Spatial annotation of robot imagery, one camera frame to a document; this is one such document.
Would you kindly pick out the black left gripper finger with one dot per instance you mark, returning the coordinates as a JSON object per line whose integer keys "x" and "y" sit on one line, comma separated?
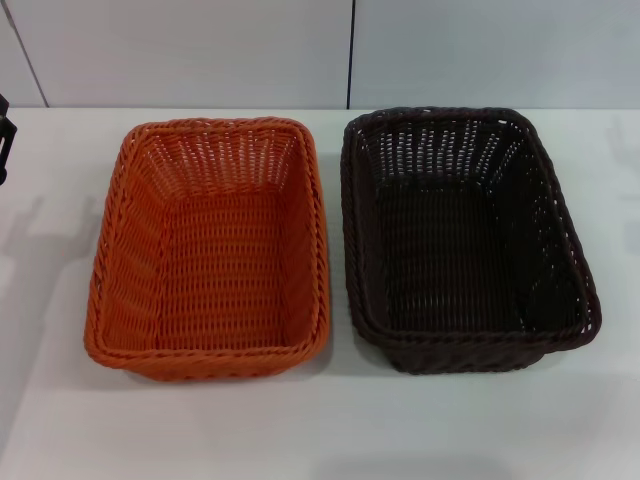
{"x": 6, "y": 140}

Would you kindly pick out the orange wicker basket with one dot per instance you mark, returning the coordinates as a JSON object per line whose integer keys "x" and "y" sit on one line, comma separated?
{"x": 225, "y": 260}

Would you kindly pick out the dark brown wicker basket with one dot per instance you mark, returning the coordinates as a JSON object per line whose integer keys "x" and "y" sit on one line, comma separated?
{"x": 450, "y": 260}

